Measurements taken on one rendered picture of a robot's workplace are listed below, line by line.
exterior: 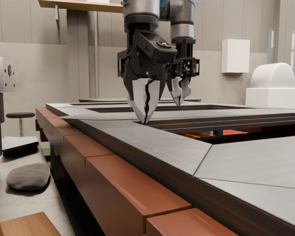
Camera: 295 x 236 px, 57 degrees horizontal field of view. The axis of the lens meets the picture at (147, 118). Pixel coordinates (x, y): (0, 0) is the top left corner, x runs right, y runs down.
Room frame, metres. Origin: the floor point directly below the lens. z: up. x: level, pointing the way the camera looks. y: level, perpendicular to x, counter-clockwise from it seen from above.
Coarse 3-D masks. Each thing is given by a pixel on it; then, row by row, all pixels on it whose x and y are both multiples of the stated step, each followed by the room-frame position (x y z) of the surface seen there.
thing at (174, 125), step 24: (72, 120) 0.66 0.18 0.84; (120, 120) 0.58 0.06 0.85; (168, 120) 0.60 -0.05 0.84; (192, 120) 0.62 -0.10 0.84; (216, 120) 0.65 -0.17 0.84; (240, 120) 0.68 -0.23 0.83; (264, 120) 0.71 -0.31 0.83; (288, 120) 0.75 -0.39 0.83; (120, 144) 0.35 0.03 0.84; (144, 168) 0.28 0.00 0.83; (168, 168) 0.23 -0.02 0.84; (192, 192) 0.20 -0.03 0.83; (216, 192) 0.18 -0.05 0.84; (216, 216) 0.18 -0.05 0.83; (240, 216) 0.16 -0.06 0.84; (264, 216) 0.14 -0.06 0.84
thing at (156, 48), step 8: (136, 32) 0.54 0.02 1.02; (144, 32) 0.55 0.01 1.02; (152, 32) 0.56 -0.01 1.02; (136, 40) 0.54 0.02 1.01; (144, 40) 0.51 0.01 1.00; (152, 40) 0.51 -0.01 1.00; (160, 40) 0.52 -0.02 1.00; (144, 48) 0.51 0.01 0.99; (152, 48) 0.48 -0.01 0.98; (160, 48) 0.47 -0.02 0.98; (168, 48) 0.48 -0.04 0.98; (152, 56) 0.48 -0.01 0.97; (160, 56) 0.47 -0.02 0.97; (168, 56) 0.48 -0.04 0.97
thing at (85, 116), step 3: (78, 114) 0.71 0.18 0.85; (81, 114) 0.70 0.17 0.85; (84, 114) 0.70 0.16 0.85; (87, 114) 0.70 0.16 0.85; (69, 117) 0.63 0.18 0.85; (72, 117) 0.63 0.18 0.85; (75, 117) 0.63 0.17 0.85; (78, 117) 0.63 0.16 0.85; (81, 117) 0.63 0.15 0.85; (84, 117) 0.63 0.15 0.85; (87, 117) 0.63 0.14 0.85; (90, 117) 0.63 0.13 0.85; (93, 117) 0.63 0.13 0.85
